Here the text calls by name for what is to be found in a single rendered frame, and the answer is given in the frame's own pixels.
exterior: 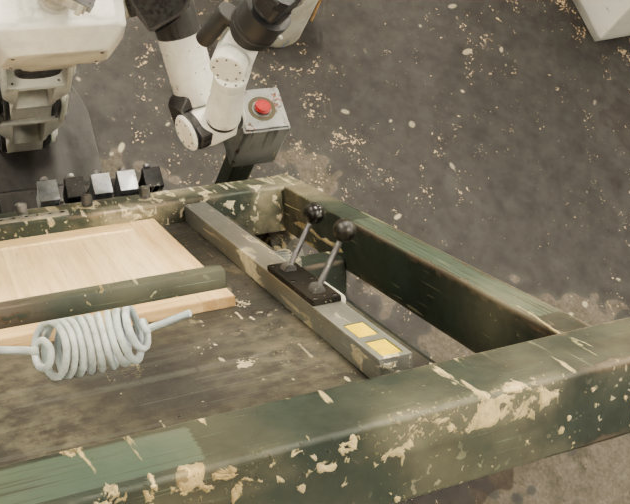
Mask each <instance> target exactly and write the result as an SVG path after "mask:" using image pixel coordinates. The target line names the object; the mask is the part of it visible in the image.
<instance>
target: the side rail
mask: <svg viewBox="0 0 630 504"><path fill-rule="evenodd" d="M284 200H285V221H286V231H288V232H289V233H291V234H292V235H294V236H295V237H297V238H300V236H301V234H302V232H303V229H304V227H305V225H306V223H307V221H306V220H305V219H304V217H303V210H304V208H305V206H306V205H307V204H309V203H311V202H317V203H320V204H321V205H322V206H323V207H324V209H325V218H324V219H323V221H322V222H321V223H319V224H314V225H313V224H312V226H311V228H310V231H309V233H308V235H307V237H306V239H305V241H304V242H305V243H306V244H308V245H309V246H311V247H312V248H314V249H315V250H317V251H319V252H320V253H323V252H328V251H332V249H333V247H334V245H335V243H336V240H337V239H336V238H335V237H334V235H333V226H334V224H335V223H336V221H338V220H339V219H342V218H347V219H350V220H352V221H353V222H354V223H355V225H356V228H357V233H356V236H355V237H354V239H353V240H351V241H349V242H342V245H341V247H340V249H339V251H338V253H337V255H338V256H339V257H341V258H343V259H344V260H345V262H346V270H348V271H349V272H351V273H352V274H354V275H356V276H357V277H359V278H360V279H362V280H363V281H365V282H366V283H368V284H369V285H371V286H373V287H374V288H376V289H377V290H379V291H380V292H382V293H383V294H385V295H386V296H388V297H389V298H391V299H393V300H394V301H396V302H397V303H399V304H400V305H402V306H403V307H405V308H406V309H408V310H409V311H411V312H413V313H414V314H416V315H417V316H419V317H420V318H422V319H423V320H425V321H426V322H428V323H430V324H431V325H433V326H434V327H436V328H437V329H439V330H440V331H442V332H443V333H445V334H446V335H448V336H450V337H451V338H453V339H454V340H456V341H457V342H459V343H460V344H462V345H463V346H465V347H467V348H468V349H470V350H471V351H473V352H474V353H480V352H484V351H488V350H492V349H497V348H501V347H505V346H509V345H514V344H518V343H522V342H526V341H530V340H535V339H539V338H543V337H547V336H552V335H556V334H560V333H564V332H568V331H573V330H577V329H581V328H585V327H590V326H592V325H589V324H587V323H585V322H583V321H581V320H579V319H577V318H575V317H573V316H571V315H569V314H567V313H565V312H563V311H561V310H559V309H557V308H555V307H553V306H551V305H549V304H547V303H545V302H543V301H541V300H539V299H537V298H535V297H533V296H531V295H529V294H527V293H525V292H523V291H521V290H519V289H517V288H515V287H513V286H511V285H509V284H507V283H505V282H503V281H501V280H499V279H497V278H495V277H493V276H491V275H489V274H487V273H485V272H483V271H481V270H479V269H477V268H475V267H473V266H471V265H469V264H467V263H465V262H463V261H461V260H459V259H457V258H455V257H453V256H451V255H449V254H447V253H445V252H443V251H441V250H439V249H437V248H435V247H433V246H431V245H429V244H427V243H425V242H423V241H421V240H419V239H417V238H415V237H413V236H411V235H409V234H407V233H405V232H403V231H401V230H399V229H397V228H395V227H393V226H391V225H389V224H387V223H385V222H383V221H381V220H379V219H377V218H375V217H372V216H370V215H368V214H366V213H364V212H362V211H360V210H358V209H356V208H354V207H352V206H350V205H348V204H346V203H344V202H342V201H340V200H338V199H336V198H334V197H332V196H330V195H328V194H326V193H324V192H322V191H320V190H318V189H316V188H314V187H312V186H310V185H308V184H306V183H304V184H297V185H290V186H285V187H284Z"/></svg>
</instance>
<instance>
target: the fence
mask: <svg viewBox="0 0 630 504"><path fill-rule="evenodd" d="M184 208H185V219H186V222H187V223H188V224H189V225H190V226H192V227H193V228H194V229H195V230H196V231H197V232H199V233H200V234H201V235H202V236H203V237H205V238H206V239H207V240H208V241H209V242H210V243H212V244H213V245H214V246H215V247H216V248H217V249H219V250H220V251H221V252H222V253H223V254H224V255H226V256H227V257H228V258H229V259H230V260H231V261H233V262H234V263H235V264H236V265H237V266H239V267H240V268H241V269H242V270H243V271H244V272H246V273H247V274H248V275H249V276H250V277H251V278H253V279H254V280H255V281H256V282H257V283H258V284H260V285H261V286H262V287H263V288H264V289H266V290H267V291H268V292H269V293H270V294H271V295H273V296H274V297H275V298H276V299H277V300H278V301H280V302H281V303H282V304H283V305H284V306H285V307H287V308H288V309H289V310H290V311H291V312H293V313H294V314H295V315H296V316H297V317H298V318H300V319H301V320H302V321H303V322H304V323H305V324H307V325H308V326H309V327H310V328H311V329H312V330H314V331H315V332H316V333H317V334H318V335H320V336H321V337H322V338H323V339H324V340H325V341H327V342H328V343H329V344H330V345H331V346H332V347H334V348H335V349H336V350H337V351H338V352H339V353H341V354H342V355H343V356H344V357H345V358H346V359H348V360H349V361H350V362H351V363H352V364H354V365H355V366H356V367H357V368H358V369H359V370H361V371H362V372H363V373H364V374H365V375H366V376H368V377H369V378H374V377H378V376H383V375H387V374H391V373H395V372H400V371H404V370H408V369H412V352H411V351H409V350H408V349H407V348H405V347H404V346H402V345H401V344H400V343H398V342H397V341H396V340H394V339H393V338H391V337H390V336H389V335H387V334H386V333H385V332H383V331H382V330H380V329H379V328H378V327H376V326H375V325H374V324H372V323H371V322H369V321H368V320H367V319H365V318H364V317H363V316H361V315H360V314H359V313H357V312H356V311H354V310H353V309H352V308H350V307H349V306H348V305H346V304H345V303H343V302H342V301H339V302H334V303H328V304H323V305H318V306H312V305H310V304H309V303H308V302H307V301H305V300H304V299H303V298H301V297H300V296H299V295H298V294H296V293H295V292H294V291H293V290H291V289H290V288H289V287H288V286H286V285H285V284H284V283H283V282H281V281H280V280H279V279H278V278H276V277H275V276H274V275H273V274H271V273H270V272H269V271H268V269H267V265H271V264H277V263H283V262H285V261H286V260H284V259H283V258H282V257H280V256H279V255H278V254H276V253H275V252H273V251H272V250H271V249H269V248H268V247H267V246H265V245H264V244H263V243H261V242H260V241H258V240H257V239H256V238H254V237H253V236H252V235H250V234H249V233H247V232H246V231H245V230H243V229H242V228H241V227H239V226H238V225H236V224H235V223H234V222H232V221H231V220H230V219H228V218H227V217H225V216H224V215H223V214H221V213H220V212H219V211H217V210H216V209H215V208H213V207H212V206H210V205H209V204H208V203H206V202H199V203H193V204H186V205H184ZM361 322H363V323H364V324H365V325H367V326H368V327H369V328H371V329H372V330H373V331H375V332H376V333H377V334H374V335H369V336H364V337H360V338H359V337H357V336H356V335H355V334H354V333H352V332H351V331H350V330H348V329H347V328H346V327H345V326H347V325H352V324H356V323H361ZM382 339H386V340H387V341H388V342H390V343H391V344H392V345H394V346H395V347H396V348H398V349H399V350H400V351H402V352H397V353H393V354H388V355H384V356H382V355H380V354H379V353H378V352H377V351H375V350H374V349H373V348H371V347H370V346H369V345H368V344H366V343H368V342H373V341H377V340H382Z"/></svg>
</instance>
